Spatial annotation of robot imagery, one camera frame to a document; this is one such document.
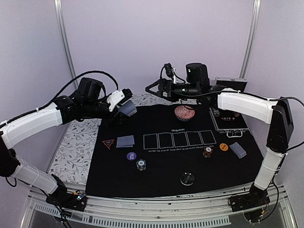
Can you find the black round dealer button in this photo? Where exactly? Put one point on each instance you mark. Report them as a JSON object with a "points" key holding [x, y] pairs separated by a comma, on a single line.
{"points": [[187, 179]]}

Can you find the face-down cards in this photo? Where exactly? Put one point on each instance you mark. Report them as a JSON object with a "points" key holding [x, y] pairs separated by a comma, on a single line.
{"points": [[125, 141], [238, 150]]}

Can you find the stack of poker chips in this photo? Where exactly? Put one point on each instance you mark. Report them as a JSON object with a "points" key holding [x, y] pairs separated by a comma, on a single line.
{"points": [[141, 164]]}

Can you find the black poker mat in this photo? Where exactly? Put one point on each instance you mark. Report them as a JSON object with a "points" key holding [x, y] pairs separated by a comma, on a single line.
{"points": [[170, 148]]}

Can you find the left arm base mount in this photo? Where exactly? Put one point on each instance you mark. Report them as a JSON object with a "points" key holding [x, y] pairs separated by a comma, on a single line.
{"points": [[64, 199]]}

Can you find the orange big blind button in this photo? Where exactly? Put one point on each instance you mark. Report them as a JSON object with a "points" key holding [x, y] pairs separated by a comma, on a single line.
{"points": [[224, 147]]}

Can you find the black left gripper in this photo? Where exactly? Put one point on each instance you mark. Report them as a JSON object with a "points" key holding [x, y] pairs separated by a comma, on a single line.
{"points": [[114, 113]]}

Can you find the red patterned bowl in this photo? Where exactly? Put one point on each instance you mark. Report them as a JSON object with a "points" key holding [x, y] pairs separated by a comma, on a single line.
{"points": [[184, 113]]}

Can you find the purple small blind button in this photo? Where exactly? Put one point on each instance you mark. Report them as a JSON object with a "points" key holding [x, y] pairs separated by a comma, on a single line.
{"points": [[131, 156]]}

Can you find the floral white tablecloth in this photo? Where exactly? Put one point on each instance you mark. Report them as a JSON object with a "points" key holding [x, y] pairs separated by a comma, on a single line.
{"points": [[72, 159]]}

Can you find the blue playing card deck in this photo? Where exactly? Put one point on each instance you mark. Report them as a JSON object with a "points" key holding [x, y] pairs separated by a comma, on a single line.
{"points": [[128, 108]]}

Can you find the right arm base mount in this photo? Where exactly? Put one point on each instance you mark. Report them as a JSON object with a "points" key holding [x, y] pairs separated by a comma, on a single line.
{"points": [[255, 198]]}

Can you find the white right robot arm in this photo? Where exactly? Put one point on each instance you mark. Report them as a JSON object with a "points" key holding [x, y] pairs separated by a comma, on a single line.
{"points": [[274, 112]]}

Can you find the aluminium frame post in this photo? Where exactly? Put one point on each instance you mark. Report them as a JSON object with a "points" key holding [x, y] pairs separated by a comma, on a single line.
{"points": [[63, 34], [251, 37]]}

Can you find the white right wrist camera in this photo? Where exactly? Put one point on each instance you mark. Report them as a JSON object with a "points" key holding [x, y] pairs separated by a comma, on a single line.
{"points": [[170, 72]]}

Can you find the aluminium front rail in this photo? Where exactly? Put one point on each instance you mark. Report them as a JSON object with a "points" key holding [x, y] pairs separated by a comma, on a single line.
{"points": [[199, 210]]}

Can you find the left aluminium frame post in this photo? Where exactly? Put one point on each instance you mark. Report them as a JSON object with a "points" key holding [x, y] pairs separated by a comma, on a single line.
{"points": [[63, 34]]}

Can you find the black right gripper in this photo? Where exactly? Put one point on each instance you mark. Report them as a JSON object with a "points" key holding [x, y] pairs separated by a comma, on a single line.
{"points": [[162, 83]]}

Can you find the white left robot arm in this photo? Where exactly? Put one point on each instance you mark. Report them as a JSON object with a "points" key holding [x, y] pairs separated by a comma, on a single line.
{"points": [[26, 125]]}

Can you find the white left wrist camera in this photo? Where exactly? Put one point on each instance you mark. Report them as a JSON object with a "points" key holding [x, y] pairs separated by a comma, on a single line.
{"points": [[114, 98]]}

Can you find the aluminium poker chip case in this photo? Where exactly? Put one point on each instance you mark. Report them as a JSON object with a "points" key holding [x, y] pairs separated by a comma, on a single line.
{"points": [[230, 123]]}

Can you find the triangular all in token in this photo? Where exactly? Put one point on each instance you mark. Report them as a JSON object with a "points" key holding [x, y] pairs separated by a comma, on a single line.
{"points": [[108, 143]]}

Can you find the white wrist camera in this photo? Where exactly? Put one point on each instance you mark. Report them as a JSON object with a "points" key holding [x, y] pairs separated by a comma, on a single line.
{"points": [[114, 98], [170, 72]]}

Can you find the right aluminium frame post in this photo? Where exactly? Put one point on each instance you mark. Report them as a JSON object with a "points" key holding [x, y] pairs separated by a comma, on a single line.
{"points": [[251, 37]]}

